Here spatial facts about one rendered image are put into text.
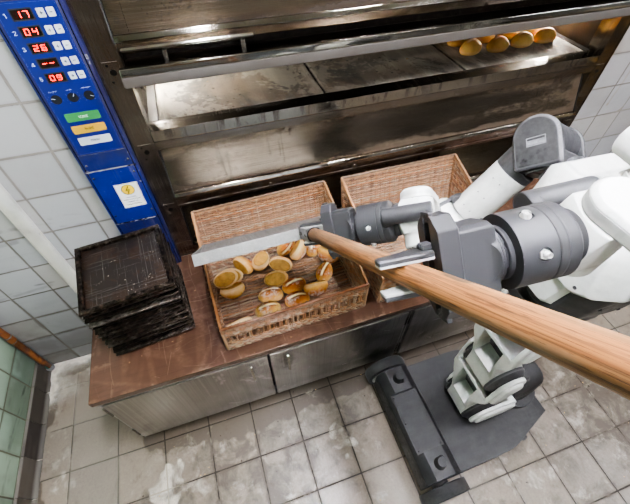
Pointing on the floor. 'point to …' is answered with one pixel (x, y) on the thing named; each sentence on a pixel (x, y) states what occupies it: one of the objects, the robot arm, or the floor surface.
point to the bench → (250, 357)
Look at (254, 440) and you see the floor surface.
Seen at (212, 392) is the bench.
